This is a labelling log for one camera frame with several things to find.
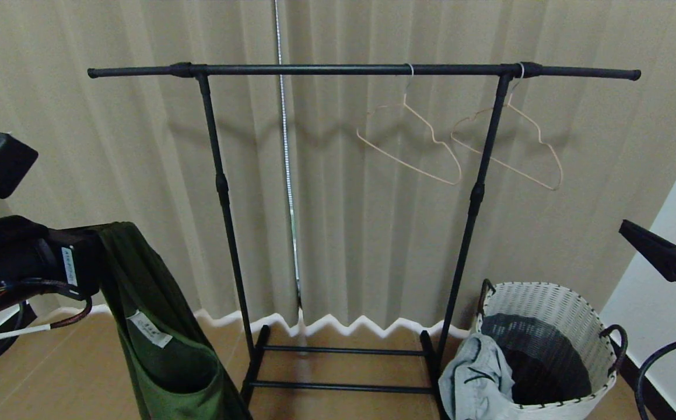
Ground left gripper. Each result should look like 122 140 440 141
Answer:
0 225 106 328

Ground green printed T-shirt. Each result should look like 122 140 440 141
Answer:
95 222 251 420

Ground pink clothes hanger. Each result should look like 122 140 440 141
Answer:
450 63 565 192
356 63 463 187

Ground white laundry basket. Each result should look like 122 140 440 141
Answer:
474 278 629 420

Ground black clothes rack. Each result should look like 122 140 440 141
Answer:
87 61 642 418

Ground pale grey shorts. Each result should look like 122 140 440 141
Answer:
437 332 517 420

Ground beige curtain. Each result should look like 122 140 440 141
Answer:
0 0 676 337

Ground black cable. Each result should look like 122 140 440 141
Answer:
635 331 676 420

